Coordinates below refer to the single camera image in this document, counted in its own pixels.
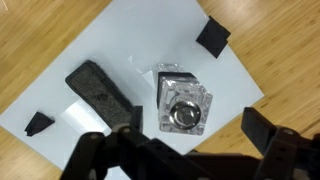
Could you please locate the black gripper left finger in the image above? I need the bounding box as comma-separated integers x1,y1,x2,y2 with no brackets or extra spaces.
130,106,143,132

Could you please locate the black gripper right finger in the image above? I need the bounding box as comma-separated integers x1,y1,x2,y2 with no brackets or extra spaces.
241,107,277,154

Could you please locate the silver lid on taller bottle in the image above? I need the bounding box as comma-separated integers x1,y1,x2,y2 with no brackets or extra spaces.
169,101,201,129

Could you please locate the taller glass bottle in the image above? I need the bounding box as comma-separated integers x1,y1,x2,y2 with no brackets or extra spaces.
152,64,213,135

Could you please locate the black whiteboard eraser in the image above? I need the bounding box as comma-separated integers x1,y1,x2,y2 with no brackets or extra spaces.
65,60,133,128

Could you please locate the white whiteboard sheet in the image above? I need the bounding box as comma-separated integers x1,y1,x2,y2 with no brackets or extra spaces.
0,0,263,180

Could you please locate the black tape corner left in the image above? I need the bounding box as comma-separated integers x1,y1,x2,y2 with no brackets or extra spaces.
25,112,55,137

